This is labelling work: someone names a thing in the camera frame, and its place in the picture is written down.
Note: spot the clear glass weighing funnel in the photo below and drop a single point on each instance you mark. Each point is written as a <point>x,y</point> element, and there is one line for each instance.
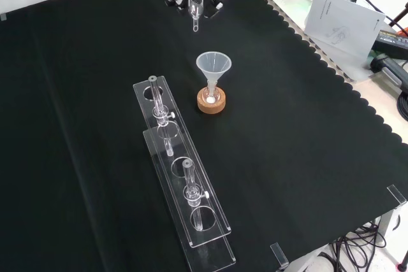
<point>196,6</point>

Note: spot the translucent plastic funnel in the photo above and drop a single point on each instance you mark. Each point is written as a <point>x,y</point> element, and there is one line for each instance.
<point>213,65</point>

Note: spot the clear acrylic funnel stand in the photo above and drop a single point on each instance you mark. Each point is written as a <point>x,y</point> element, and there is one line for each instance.
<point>191,189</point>

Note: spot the small round-bottom glass flask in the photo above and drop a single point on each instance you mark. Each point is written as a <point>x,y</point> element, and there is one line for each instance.
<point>210,97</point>

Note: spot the white printed booklet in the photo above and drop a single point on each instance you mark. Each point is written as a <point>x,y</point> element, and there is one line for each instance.
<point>341,23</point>

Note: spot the black table cloth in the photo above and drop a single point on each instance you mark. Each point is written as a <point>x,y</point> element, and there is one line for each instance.
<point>95,93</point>

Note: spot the clear acrylic cloth clip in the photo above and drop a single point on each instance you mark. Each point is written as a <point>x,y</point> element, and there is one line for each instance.
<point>2,17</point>
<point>396,195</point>
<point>279,255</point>

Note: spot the black power adapter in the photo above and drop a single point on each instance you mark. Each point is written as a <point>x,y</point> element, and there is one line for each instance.
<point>393,41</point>

